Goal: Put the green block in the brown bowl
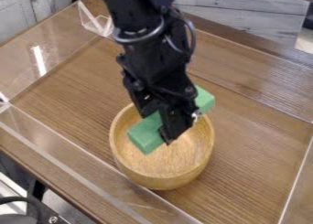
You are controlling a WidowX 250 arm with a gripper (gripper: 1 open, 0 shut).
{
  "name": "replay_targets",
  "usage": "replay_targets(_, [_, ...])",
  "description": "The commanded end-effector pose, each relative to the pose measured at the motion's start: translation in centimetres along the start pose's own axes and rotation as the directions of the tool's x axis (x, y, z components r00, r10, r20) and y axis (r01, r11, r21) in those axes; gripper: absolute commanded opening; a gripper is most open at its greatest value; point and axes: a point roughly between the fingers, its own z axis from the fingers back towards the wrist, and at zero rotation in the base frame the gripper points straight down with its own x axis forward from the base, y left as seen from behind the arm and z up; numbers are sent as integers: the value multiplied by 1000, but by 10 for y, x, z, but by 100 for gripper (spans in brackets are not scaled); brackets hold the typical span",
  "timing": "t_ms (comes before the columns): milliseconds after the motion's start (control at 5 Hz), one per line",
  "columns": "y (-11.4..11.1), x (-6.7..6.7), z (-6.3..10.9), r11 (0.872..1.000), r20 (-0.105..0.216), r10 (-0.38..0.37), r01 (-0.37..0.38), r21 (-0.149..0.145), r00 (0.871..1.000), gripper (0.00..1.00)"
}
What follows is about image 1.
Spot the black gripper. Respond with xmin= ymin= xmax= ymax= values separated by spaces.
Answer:
xmin=115 ymin=14 xmax=199 ymax=144

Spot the green rectangular block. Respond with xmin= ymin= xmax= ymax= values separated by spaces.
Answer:
xmin=127 ymin=86 xmax=215 ymax=155

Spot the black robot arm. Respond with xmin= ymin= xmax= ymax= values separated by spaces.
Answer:
xmin=103 ymin=0 xmax=199 ymax=144

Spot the brown wooden bowl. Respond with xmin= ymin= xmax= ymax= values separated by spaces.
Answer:
xmin=108 ymin=104 xmax=215 ymax=190

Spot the clear acrylic tray wall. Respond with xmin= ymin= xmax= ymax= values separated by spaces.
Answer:
xmin=0 ymin=6 xmax=313 ymax=224

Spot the black table leg frame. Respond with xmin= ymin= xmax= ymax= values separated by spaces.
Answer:
xmin=26 ymin=179 xmax=69 ymax=224

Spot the black cable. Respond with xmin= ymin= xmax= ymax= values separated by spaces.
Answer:
xmin=0 ymin=197 xmax=44 ymax=224

